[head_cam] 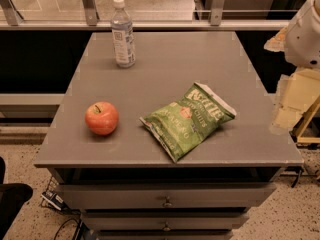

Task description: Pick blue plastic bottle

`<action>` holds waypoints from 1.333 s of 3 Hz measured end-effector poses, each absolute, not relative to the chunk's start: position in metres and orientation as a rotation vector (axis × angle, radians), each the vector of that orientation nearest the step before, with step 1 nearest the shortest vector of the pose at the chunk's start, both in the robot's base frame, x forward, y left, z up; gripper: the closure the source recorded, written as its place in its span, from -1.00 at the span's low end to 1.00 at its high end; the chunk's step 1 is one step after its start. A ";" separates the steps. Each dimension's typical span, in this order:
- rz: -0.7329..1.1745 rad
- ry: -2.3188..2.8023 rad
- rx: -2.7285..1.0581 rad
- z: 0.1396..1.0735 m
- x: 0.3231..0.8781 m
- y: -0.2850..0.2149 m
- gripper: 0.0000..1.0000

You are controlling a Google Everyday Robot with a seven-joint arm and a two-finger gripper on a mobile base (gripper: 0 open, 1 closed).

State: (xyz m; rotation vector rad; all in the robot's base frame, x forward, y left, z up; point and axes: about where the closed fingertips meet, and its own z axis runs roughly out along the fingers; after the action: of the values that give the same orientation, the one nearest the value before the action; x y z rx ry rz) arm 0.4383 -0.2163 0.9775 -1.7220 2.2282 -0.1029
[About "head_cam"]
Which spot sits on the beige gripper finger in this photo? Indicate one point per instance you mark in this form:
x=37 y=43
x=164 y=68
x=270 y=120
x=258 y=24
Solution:
x=277 y=42
x=294 y=96

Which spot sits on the clear plastic water bottle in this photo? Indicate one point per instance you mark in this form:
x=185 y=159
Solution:
x=122 y=32

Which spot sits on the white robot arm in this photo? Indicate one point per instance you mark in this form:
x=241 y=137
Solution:
x=300 y=43

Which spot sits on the green chip bag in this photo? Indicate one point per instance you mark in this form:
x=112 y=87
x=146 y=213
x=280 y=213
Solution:
x=184 y=124

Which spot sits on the red apple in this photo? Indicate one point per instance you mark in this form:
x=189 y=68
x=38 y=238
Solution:
x=102 y=118

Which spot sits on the grey drawer cabinet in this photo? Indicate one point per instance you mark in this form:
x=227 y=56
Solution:
x=124 y=185

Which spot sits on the metal window railing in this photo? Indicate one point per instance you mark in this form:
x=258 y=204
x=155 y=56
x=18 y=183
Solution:
x=95 y=15

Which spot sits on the small blue floor device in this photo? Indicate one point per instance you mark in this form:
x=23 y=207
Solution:
x=53 y=199

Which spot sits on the black chair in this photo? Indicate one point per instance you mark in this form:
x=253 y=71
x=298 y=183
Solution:
x=12 y=197

